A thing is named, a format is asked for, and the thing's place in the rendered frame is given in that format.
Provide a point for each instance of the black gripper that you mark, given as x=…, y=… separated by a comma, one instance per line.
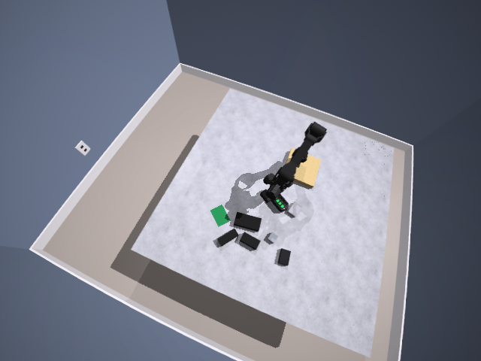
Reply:
x=263, y=195

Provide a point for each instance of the green flat rectangular board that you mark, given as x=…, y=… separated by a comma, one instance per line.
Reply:
x=220, y=215

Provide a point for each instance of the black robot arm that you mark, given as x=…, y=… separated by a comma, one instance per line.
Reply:
x=313, y=135

